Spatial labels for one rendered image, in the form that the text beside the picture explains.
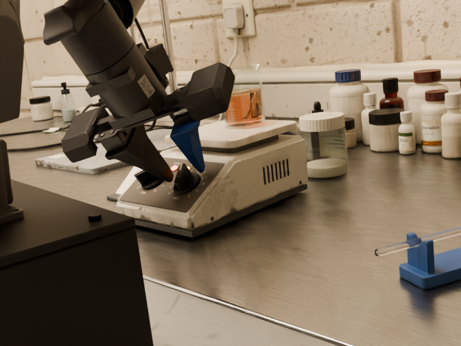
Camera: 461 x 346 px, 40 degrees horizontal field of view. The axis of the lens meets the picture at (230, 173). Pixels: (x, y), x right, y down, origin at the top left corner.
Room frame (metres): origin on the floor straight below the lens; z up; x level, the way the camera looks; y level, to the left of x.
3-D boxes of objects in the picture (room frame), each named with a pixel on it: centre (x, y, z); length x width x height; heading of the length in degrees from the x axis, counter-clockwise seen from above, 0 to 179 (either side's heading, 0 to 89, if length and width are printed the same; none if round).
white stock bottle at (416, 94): (0.95, -0.31, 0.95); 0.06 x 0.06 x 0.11
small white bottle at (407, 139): (0.89, -0.26, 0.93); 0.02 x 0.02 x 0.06
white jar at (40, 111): (1.84, 0.52, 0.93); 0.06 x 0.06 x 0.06
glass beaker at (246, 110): (0.76, -0.03, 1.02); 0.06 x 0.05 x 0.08; 117
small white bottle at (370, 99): (0.99, -0.23, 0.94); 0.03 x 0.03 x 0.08
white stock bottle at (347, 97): (1.04, -0.21, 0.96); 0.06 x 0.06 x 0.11
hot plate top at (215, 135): (0.75, -0.01, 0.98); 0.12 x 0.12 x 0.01; 45
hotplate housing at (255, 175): (0.73, 0.01, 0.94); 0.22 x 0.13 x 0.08; 135
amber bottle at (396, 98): (1.01, -0.27, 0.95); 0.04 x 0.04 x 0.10
